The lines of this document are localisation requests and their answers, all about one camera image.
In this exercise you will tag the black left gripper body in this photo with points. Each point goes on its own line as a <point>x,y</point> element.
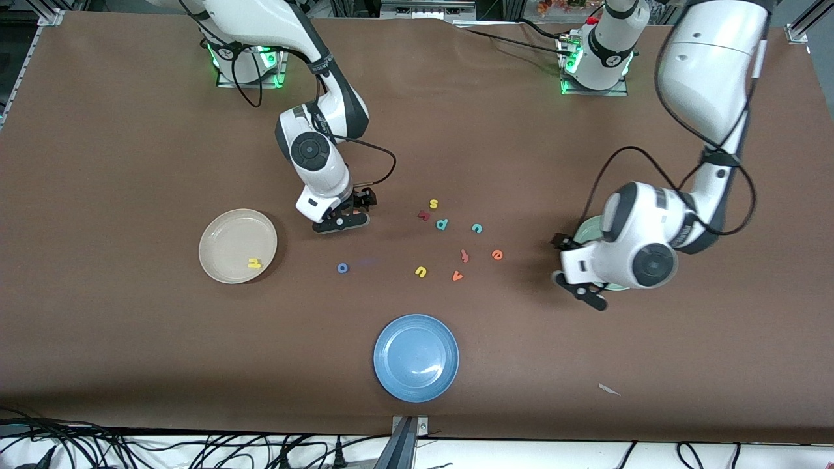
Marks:
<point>564,243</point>

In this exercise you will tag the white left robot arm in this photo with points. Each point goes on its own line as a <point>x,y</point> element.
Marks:
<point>710,71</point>

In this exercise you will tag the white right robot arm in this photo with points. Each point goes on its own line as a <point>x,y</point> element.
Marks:
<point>260,19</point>

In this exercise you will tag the pale green plate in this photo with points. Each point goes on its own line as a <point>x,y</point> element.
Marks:
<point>589,229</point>

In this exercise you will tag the beige brown plate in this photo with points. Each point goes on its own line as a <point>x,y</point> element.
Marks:
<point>228,244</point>

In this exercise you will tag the white paper scrap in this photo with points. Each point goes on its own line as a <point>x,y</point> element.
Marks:
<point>608,389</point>

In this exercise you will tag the blue plate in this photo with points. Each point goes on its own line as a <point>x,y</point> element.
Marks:
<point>416,358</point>

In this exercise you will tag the grey power strip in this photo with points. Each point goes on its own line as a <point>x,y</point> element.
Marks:
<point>423,10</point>

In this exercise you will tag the orange artificial flowers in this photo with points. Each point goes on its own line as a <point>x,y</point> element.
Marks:
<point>560,5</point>

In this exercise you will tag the large table cover sheet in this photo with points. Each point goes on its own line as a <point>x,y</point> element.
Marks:
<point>130,339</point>

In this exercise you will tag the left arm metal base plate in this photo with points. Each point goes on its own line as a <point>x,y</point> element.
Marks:
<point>596,92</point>

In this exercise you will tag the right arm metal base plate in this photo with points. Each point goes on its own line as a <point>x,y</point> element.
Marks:
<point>251,83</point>

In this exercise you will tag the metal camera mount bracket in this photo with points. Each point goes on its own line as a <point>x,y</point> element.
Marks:
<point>405,449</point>

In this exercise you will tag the aluminium frame rail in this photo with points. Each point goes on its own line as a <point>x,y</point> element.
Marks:
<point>798,31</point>
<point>52,17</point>

